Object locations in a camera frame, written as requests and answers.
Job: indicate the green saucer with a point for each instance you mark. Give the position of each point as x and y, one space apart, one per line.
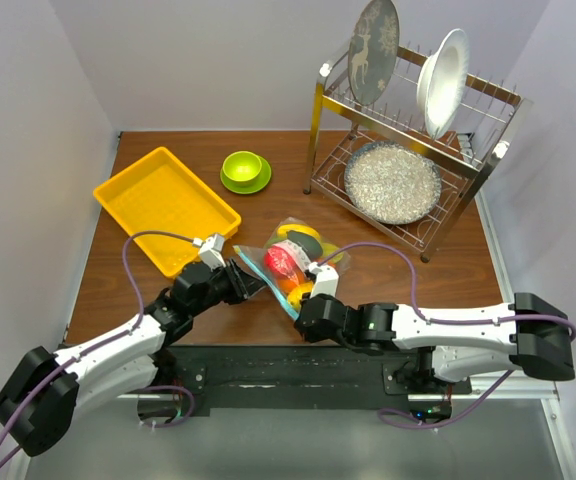
254 186

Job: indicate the dark green fake avocado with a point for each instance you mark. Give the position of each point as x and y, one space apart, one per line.
311 247

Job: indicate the speckled flat plate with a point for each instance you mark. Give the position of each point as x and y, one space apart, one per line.
391 184

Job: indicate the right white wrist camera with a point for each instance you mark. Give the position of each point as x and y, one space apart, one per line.
325 279

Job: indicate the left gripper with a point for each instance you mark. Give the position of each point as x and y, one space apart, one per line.
242 283

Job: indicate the clear zip top bag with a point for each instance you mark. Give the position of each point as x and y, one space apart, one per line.
295 262

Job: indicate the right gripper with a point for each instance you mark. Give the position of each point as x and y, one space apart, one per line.
309 335

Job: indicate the yellow plastic tray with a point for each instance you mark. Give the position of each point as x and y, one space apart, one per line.
158 192

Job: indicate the yellow fake mango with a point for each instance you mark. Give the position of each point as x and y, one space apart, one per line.
298 294

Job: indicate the red fake apple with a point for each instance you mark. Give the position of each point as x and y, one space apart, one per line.
278 261

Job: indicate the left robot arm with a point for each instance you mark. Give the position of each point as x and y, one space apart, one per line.
47 389

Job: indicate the fake orange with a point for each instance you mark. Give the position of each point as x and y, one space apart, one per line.
288 283

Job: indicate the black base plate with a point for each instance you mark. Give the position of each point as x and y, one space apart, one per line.
198 379

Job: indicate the white deep plate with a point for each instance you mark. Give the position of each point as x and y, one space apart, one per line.
441 83

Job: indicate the light green fake fruit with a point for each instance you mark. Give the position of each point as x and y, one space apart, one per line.
328 248

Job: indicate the green bowl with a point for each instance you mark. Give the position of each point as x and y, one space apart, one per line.
241 168

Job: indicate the grey reindeer plate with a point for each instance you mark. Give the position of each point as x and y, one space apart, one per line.
373 51

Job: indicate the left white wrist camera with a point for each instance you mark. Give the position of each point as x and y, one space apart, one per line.
210 250

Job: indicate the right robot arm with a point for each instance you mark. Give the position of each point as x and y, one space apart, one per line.
451 345

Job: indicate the metal dish rack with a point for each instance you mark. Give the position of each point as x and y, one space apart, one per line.
488 119

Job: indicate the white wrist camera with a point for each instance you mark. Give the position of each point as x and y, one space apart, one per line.
325 279
210 250

